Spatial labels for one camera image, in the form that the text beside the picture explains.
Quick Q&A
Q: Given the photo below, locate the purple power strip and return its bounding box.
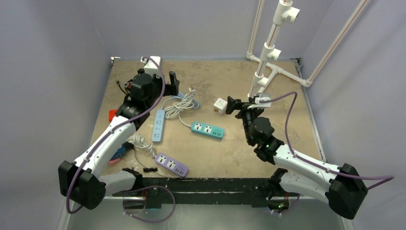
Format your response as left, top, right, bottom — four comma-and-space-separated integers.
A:
154, 153, 189, 178

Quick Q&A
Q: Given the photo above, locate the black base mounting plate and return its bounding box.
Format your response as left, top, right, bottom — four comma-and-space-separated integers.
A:
113, 178, 297, 212

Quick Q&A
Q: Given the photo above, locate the red cube socket adapter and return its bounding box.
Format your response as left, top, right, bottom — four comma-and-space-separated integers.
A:
108, 109, 117, 122

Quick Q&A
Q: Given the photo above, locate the blue block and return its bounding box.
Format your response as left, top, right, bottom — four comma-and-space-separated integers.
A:
108, 142, 134, 165

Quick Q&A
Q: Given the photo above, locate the white cord of purple strip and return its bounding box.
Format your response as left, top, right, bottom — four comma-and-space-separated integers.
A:
126, 133, 158, 159

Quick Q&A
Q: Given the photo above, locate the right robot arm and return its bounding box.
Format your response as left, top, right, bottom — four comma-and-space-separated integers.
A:
226, 96, 368, 219

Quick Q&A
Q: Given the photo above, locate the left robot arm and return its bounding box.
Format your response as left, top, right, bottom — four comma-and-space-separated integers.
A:
58, 69, 180, 214

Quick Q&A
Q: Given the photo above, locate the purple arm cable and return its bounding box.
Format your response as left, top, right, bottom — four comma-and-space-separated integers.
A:
66, 56, 166, 215
260, 92, 395, 190

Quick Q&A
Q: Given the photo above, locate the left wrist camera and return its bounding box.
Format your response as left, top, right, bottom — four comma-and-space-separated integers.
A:
141, 56, 162, 77

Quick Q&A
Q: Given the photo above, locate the teal power strip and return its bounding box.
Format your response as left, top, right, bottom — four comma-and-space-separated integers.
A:
191, 122, 225, 140

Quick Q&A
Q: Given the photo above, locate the light blue power strip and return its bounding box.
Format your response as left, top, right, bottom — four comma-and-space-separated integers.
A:
151, 109, 165, 143

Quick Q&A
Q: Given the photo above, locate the aluminium frame rail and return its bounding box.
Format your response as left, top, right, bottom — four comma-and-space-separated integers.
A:
57, 177, 353, 230

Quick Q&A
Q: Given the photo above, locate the small black connector wire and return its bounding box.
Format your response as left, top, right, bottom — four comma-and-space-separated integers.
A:
133, 149, 178, 177

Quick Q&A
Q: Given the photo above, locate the white power cord bundle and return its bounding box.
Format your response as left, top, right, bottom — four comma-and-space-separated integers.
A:
163, 89, 197, 127

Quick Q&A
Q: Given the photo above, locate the white PVC pipe frame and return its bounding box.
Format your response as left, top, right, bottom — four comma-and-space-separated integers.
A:
246, 0, 370, 97

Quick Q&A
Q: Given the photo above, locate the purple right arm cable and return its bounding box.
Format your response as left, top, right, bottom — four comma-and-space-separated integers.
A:
260, 92, 395, 190

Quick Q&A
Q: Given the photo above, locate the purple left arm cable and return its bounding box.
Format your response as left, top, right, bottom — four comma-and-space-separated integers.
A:
66, 56, 166, 215

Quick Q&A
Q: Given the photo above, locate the light blue cord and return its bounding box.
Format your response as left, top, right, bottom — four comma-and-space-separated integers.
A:
161, 92, 201, 112

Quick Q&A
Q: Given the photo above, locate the white cube power socket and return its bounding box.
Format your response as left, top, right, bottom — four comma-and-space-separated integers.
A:
213, 98, 227, 115

